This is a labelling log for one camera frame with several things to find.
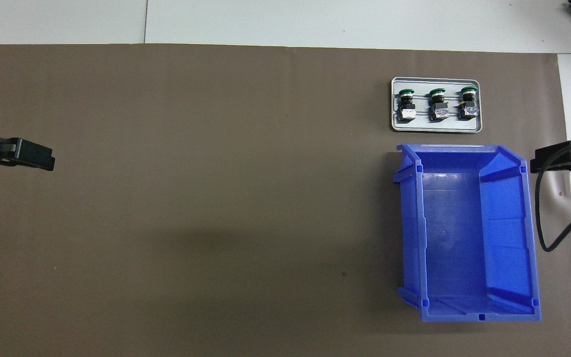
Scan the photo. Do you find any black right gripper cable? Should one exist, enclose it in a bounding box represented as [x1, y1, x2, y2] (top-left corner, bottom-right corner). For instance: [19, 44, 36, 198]
[535, 140, 571, 253]

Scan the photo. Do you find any brown table mat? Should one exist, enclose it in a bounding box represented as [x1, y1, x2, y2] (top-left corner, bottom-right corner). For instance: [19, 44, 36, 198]
[0, 44, 571, 357]

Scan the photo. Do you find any grey metal tray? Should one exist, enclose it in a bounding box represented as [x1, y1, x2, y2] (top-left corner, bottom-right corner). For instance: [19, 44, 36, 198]
[391, 76, 483, 133]

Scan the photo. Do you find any blue plastic storage bin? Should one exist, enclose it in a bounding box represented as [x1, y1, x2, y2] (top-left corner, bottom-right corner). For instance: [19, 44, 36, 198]
[394, 144, 542, 323]

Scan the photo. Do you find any green push button switch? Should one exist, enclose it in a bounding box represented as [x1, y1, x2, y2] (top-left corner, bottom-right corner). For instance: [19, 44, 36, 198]
[397, 88, 417, 123]
[457, 86, 480, 120]
[428, 88, 450, 122]

